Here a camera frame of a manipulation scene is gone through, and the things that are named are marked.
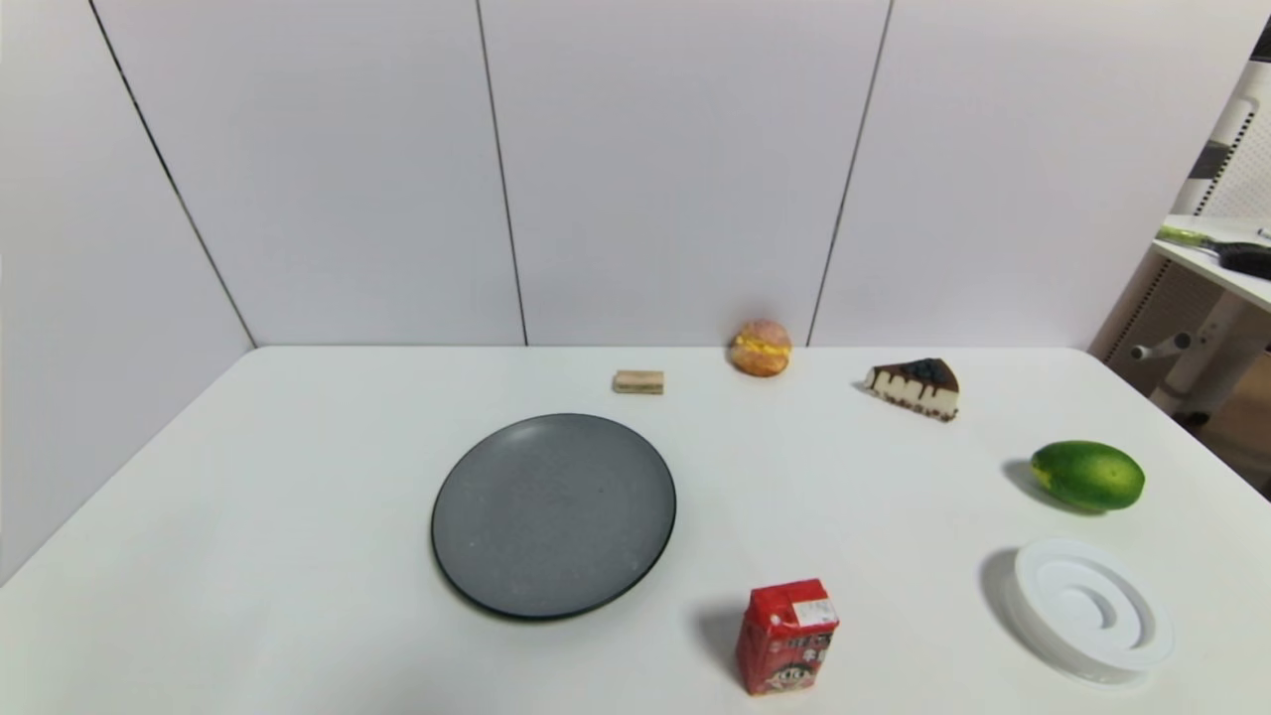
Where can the chocolate blueberry cake slice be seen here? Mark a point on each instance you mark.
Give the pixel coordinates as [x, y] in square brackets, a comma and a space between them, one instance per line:
[918, 387]

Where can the gray round plate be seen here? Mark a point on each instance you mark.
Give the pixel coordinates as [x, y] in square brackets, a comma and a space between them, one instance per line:
[536, 526]

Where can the black object on desk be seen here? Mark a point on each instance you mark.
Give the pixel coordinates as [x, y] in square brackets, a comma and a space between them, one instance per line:
[1249, 260]

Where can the beige wafer biscuit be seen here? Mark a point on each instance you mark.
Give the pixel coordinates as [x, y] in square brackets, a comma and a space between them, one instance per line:
[638, 381]

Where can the cream puff bun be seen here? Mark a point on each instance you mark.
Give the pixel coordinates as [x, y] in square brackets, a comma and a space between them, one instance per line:
[761, 350]

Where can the red drink carton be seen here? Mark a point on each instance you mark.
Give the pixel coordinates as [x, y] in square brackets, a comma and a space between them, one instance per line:
[784, 641]

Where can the green papaya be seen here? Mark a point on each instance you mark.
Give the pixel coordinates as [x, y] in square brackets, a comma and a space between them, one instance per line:
[1087, 477]

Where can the white round plastic lid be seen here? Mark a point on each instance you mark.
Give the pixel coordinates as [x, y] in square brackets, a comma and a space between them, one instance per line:
[1058, 586]

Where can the green tool on desk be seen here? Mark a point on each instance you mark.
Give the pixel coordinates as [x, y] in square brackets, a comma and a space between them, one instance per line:
[1187, 236]

